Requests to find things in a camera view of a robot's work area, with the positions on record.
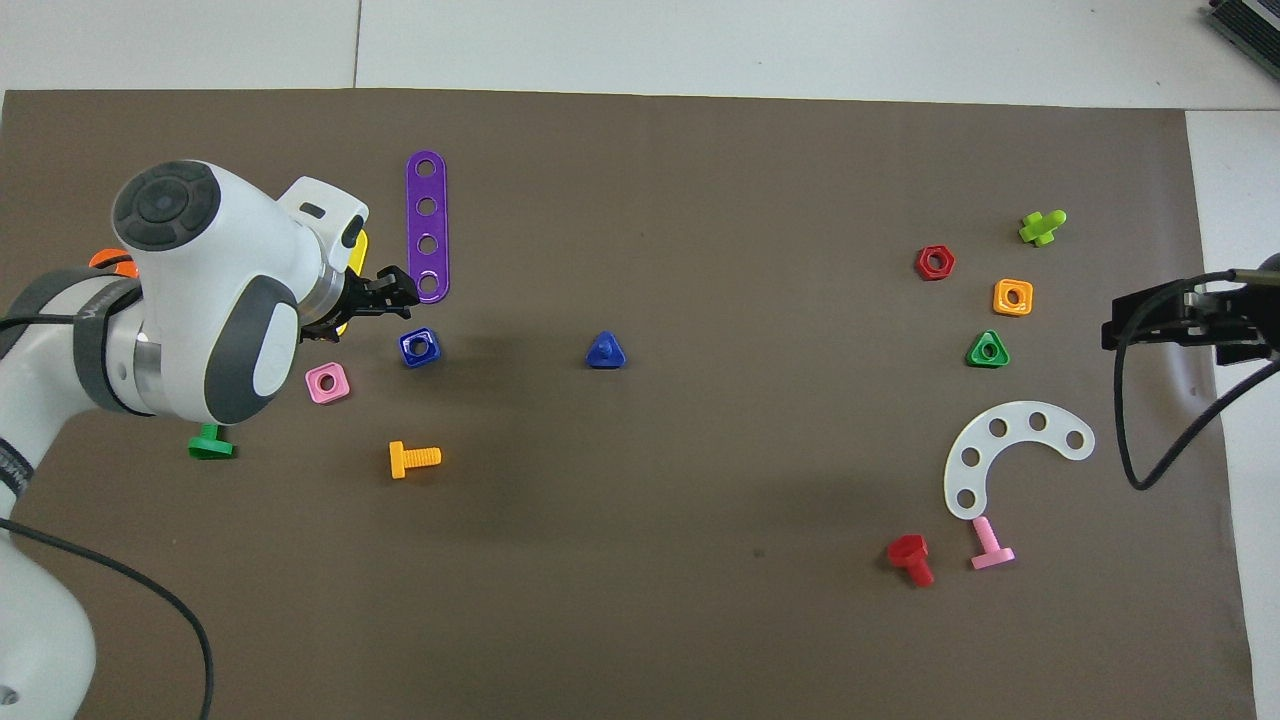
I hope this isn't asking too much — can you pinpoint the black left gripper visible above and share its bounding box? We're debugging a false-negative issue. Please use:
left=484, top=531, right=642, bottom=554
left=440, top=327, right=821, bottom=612
left=300, top=265, right=421, bottom=343

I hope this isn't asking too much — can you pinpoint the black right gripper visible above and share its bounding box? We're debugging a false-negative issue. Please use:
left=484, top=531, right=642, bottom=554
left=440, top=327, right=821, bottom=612
left=1101, top=255, right=1280, bottom=366

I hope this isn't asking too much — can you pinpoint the blue square plastic nut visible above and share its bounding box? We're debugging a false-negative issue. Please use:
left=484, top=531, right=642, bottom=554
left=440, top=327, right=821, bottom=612
left=398, top=327, right=444, bottom=369

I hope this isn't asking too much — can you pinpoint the pink square plastic nut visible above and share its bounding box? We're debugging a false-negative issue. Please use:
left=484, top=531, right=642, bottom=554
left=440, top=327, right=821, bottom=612
left=305, top=362, right=352, bottom=405

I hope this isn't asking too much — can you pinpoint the lime cross-head plastic screw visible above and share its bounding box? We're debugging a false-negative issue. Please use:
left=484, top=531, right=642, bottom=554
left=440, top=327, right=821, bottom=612
left=1018, top=209, right=1068, bottom=246

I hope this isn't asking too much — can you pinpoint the orange plastic screw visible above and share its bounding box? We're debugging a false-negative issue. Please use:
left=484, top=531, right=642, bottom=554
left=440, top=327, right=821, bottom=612
left=389, top=440, right=443, bottom=480

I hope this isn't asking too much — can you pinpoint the pink plastic screw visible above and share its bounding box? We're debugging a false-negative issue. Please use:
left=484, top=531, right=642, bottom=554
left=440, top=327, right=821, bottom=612
left=969, top=515, right=1016, bottom=571

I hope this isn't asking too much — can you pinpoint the red plastic screw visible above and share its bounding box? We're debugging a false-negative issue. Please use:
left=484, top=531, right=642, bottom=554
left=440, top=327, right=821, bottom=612
left=886, top=534, right=936, bottom=588

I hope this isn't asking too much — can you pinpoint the yellow three-hole plastic strip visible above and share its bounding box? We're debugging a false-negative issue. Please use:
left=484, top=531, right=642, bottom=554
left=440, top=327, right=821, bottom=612
left=335, top=228, right=371, bottom=337

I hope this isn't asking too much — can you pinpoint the purple four-hole plastic strip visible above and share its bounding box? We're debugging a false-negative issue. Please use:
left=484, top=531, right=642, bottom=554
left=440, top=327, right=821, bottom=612
left=405, top=150, right=452, bottom=304

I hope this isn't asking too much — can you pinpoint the white curved strip with holes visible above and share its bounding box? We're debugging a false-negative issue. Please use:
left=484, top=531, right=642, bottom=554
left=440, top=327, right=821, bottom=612
left=943, top=401, right=1097, bottom=521

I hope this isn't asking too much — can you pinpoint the dark ribbed device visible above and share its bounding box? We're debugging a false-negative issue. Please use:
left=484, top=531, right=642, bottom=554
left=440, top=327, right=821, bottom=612
left=1205, top=0, right=1280, bottom=56

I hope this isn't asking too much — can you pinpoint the brown table mat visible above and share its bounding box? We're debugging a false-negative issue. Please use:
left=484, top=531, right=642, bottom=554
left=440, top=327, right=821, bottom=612
left=0, top=88, right=1257, bottom=720

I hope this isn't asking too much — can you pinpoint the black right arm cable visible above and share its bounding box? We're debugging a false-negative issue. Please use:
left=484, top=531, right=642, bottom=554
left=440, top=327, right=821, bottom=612
left=1113, top=268, right=1280, bottom=491

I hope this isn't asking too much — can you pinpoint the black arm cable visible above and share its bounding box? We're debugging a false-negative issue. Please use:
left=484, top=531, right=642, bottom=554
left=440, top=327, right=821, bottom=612
left=1113, top=268, right=1280, bottom=491
left=0, top=518, right=216, bottom=720

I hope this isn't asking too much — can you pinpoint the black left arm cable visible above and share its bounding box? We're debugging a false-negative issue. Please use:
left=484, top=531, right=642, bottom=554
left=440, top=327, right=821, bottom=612
left=0, top=518, right=216, bottom=720

